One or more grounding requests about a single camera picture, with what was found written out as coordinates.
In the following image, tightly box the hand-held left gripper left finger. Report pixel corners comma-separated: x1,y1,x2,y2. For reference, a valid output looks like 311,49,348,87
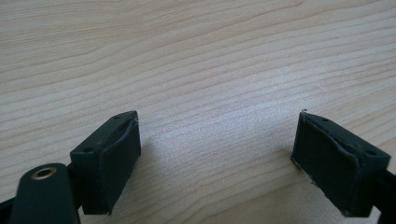
69,110,142,216

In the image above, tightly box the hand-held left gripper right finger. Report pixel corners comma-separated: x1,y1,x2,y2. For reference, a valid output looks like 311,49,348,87
290,109,392,218

